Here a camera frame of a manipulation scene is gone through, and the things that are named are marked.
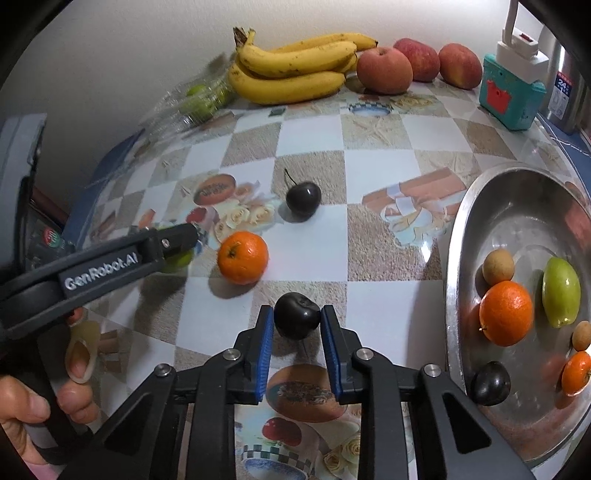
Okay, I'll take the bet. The teal toy box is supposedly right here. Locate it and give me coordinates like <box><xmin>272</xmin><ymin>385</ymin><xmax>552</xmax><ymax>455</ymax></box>
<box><xmin>479</xmin><ymin>54</ymin><xmax>546</xmax><ymax>131</ymax></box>

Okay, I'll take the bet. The tangerine with long stem scar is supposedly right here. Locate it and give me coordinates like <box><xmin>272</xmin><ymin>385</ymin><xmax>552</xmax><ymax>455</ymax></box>
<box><xmin>561</xmin><ymin>351</ymin><xmax>591</xmax><ymax>396</ymax></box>

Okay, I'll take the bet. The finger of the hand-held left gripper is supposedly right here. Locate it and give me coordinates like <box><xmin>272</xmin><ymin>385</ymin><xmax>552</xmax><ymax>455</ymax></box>
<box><xmin>157</xmin><ymin>224</ymin><xmax>200</xmax><ymax>257</ymax></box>

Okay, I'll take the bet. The large green jujube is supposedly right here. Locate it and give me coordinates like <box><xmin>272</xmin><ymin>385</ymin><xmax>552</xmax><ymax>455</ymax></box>
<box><xmin>542</xmin><ymin>257</ymin><xmax>581</xmax><ymax>329</ymax></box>

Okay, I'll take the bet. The round metal plate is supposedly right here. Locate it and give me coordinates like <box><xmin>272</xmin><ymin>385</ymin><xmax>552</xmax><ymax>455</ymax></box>
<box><xmin>444</xmin><ymin>162</ymin><xmax>591</xmax><ymax>464</ymax></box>

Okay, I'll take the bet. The heart-shaped dark cherry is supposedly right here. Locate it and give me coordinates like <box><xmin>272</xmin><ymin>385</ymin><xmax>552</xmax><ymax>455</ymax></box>
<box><xmin>274</xmin><ymin>292</ymin><xmax>321</xmax><ymax>341</ymax></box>

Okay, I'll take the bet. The glass mug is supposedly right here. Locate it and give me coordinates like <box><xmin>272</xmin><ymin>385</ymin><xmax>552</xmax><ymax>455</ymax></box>
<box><xmin>30</xmin><ymin>224</ymin><xmax>77</xmax><ymax>261</ymax></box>

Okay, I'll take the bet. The checkered printed tablecloth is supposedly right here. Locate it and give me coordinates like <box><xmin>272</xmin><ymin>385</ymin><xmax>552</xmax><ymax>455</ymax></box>
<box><xmin>60</xmin><ymin>78</ymin><xmax>591</xmax><ymax>480</ymax></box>

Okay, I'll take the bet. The red apple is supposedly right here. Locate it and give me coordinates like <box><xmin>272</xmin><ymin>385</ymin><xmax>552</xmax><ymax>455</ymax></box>
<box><xmin>356</xmin><ymin>46</ymin><xmax>414</xmax><ymax>95</ymax></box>
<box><xmin>393</xmin><ymin>38</ymin><xmax>441</xmax><ymax>83</ymax></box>
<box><xmin>438</xmin><ymin>43</ymin><xmax>483</xmax><ymax>89</ymax></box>

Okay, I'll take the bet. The tan longan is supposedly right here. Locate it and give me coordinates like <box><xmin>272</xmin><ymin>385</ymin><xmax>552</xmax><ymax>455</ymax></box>
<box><xmin>482</xmin><ymin>249</ymin><xmax>515</xmax><ymax>285</ymax></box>
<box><xmin>571</xmin><ymin>320</ymin><xmax>591</xmax><ymax>352</ymax></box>

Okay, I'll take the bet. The large dark cherry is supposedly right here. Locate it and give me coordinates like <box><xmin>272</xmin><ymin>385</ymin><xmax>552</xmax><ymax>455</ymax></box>
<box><xmin>470</xmin><ymin>361</ymin><xmax>512</xmax><ymax>407</ymax></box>

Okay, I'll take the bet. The tangerine with green stem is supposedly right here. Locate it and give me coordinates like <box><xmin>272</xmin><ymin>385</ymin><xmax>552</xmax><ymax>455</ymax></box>
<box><xmin>217</xmin><ymin>231</ymin><xmax>269</xmax><ymax>285</ymax></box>

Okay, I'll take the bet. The dark cherry with stem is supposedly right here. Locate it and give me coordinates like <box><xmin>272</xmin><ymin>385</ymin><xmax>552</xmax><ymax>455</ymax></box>
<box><xmin>283</xmin><ymin>168</ymin><xmax>322</xmax><ymax>217</ymax></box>

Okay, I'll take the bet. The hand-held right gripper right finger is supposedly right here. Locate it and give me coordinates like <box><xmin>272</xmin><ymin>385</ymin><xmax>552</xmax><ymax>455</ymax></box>
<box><xmin>321</xmin><ymin>305</ymin><xmax>536</xmax><ymax>480</ymax></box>

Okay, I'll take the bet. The clear bag of green jujubes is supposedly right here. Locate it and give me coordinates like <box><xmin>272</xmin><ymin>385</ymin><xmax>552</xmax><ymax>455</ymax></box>
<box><xmin>141</xmin><ymin>65</ymin><xmax>241</xmax><ymax>139</ymax></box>

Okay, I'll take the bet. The person's left hand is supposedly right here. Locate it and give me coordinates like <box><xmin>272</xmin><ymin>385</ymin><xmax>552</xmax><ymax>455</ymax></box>
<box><xmin>0</xmin><ymin>309</ymin><xmax>101</xmax><ymax>468</ymax></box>

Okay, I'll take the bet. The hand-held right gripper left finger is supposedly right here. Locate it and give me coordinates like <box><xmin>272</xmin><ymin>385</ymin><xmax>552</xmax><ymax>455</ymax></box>
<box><xmin>58</xmin><ymin>305</ymin><xmax>275</xmax><ymax>480</ymax></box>

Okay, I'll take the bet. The white power adapter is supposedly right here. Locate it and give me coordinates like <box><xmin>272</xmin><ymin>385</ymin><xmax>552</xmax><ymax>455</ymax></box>
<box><xmin>495</xmin><ymin>0</ymin><xmax>550</xmax><ymax>84</ymax></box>

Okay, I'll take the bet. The small green jujube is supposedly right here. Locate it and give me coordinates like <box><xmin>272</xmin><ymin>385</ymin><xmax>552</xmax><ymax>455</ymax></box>
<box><xmin>159</xmin><ymin>249</ymin><xmax>195</xmax><ymax>274</ymax></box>

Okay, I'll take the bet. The large orange tangerine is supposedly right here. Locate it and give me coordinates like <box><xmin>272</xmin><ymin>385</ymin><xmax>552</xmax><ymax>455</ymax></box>
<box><xmin>479</xmin><ymin>280</ymin><xmax>534</xmax><ymax>347</ymax></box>

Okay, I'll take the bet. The yellow banana bunch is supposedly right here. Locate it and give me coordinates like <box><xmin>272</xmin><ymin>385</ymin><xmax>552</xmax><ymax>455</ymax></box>
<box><xmin>228</xmin><ymin>27</ymin><xmax>379</xmax><ymax>105</ymax></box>

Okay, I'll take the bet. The stainless steel thermos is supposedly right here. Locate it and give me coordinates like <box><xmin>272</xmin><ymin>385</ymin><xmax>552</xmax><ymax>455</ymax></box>
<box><xmin>547</xmin><ymin>41</ymin><xmax>591</xmax><ymax>134</ymax></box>

